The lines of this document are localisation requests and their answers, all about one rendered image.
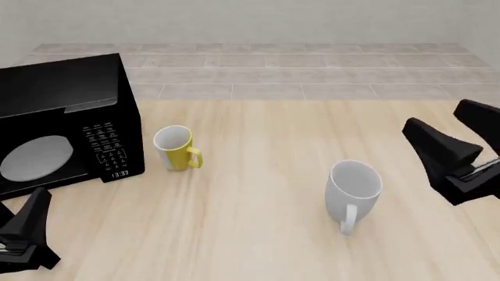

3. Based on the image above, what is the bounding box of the grey round turntable plate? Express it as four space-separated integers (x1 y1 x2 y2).
0 135 75 183

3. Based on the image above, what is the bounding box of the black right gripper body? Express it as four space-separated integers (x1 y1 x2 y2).
430 156 500 207

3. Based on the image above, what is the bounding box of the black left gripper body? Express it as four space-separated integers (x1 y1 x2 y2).
0 232 63 271

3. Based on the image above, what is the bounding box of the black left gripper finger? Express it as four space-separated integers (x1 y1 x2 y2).
6 187 53 251
0 201 17 235

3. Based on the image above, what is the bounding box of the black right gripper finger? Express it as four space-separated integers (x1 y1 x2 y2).
453 98 500 157
402 117 484 186

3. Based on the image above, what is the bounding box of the yellow and white mug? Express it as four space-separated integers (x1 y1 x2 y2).
152 124 204 173

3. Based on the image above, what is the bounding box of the black microwave oven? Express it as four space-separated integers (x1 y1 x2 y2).
0 52 146 204

